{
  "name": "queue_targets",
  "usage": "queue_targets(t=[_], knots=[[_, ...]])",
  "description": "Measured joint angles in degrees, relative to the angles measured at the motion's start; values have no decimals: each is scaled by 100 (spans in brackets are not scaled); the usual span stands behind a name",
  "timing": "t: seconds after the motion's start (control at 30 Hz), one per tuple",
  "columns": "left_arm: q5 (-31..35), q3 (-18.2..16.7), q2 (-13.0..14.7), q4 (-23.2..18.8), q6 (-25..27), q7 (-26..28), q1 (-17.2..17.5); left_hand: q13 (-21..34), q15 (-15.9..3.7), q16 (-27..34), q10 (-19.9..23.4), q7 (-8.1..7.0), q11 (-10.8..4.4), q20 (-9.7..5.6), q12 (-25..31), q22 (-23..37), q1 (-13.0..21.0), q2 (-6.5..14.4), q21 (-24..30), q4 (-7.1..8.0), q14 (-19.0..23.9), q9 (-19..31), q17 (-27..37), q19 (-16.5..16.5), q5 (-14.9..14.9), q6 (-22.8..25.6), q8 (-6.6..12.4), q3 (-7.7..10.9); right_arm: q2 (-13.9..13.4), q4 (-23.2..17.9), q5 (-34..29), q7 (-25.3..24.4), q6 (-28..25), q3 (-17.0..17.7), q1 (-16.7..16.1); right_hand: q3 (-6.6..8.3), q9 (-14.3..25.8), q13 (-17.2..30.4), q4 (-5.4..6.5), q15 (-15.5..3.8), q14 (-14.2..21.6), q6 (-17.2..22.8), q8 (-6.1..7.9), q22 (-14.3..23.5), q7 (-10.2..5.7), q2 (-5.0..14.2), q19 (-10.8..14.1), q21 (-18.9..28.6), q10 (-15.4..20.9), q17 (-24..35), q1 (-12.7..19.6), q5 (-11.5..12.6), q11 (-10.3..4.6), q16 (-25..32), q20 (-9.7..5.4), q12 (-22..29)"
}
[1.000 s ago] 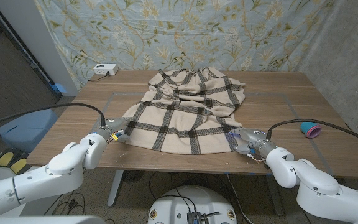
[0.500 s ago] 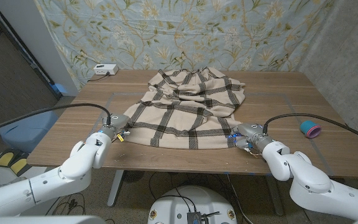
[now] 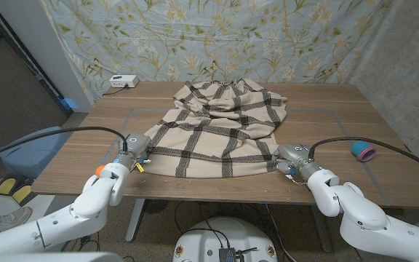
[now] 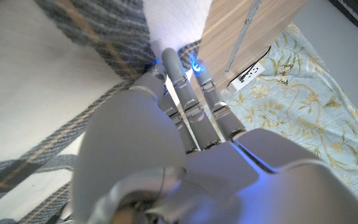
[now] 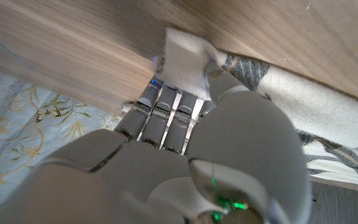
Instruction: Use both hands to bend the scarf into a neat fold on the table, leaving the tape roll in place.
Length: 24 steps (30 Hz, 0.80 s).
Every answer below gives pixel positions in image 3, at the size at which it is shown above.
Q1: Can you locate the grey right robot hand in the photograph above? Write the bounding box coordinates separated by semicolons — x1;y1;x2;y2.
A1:
271;143;323;182

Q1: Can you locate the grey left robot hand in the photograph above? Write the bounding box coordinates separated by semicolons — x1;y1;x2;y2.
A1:
113;132;153;172

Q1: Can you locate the beige plaid scarf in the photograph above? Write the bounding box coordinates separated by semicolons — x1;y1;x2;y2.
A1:
142;78;289;179

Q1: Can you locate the blue tape patch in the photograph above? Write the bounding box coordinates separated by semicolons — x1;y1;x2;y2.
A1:
63;97;79;111

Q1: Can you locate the white power strip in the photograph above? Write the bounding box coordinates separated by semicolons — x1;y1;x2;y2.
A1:
108;74;140;89

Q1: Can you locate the dark round floor object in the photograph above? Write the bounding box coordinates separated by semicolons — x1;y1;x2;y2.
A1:
143;199;170;214

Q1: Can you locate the white table leg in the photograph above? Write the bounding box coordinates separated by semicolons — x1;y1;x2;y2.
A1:
125;198;147;243

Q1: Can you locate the grey table leg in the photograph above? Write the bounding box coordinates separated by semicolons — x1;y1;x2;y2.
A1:
311;205;334;254

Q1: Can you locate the blue padded stool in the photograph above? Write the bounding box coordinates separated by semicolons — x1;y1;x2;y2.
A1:
0;125;68;179

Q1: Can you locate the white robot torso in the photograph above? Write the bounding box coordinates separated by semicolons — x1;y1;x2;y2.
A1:
172;217;279;262

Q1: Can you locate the black yellow slipper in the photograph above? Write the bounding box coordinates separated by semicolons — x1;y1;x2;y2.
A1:
11;183;36;205
0;176;17;196

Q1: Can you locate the floral printed backdrop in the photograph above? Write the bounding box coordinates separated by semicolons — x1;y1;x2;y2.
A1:
38;0;394;106

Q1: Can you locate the grey white sneaker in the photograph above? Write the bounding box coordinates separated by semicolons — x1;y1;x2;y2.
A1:
0;206;33;234

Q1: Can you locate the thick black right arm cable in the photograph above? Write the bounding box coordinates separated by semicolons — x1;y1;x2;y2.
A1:
308;136;419;177

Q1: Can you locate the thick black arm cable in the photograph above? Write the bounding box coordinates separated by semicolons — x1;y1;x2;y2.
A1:
308;136;419;177
0;126;129;163

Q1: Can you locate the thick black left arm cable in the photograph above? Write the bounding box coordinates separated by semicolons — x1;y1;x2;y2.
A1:
0;126;129;163

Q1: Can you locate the grey floor cable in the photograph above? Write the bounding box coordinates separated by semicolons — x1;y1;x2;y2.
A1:
265;202;298;262

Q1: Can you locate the black floor cable bundle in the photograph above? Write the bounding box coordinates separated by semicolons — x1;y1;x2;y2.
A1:
62;232;101;253

